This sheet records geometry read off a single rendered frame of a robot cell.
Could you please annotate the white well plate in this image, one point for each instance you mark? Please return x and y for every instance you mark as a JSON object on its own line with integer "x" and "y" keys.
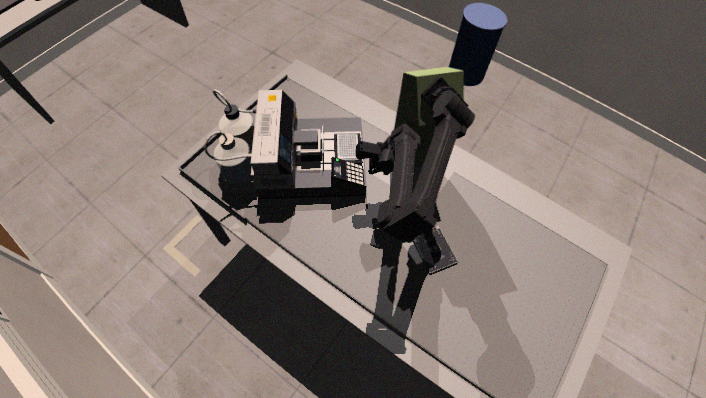
{"x": 347, "y": 149}

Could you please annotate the black raised edge strip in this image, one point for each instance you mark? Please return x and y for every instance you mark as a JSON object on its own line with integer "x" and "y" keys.
{"x": 209, "y": 142}

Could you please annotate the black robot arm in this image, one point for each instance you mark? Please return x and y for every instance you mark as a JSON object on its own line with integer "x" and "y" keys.
{"x": 453, "y": 118}

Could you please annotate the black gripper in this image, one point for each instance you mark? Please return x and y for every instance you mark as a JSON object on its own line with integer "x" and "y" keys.
{"x": 376, "y": 170}

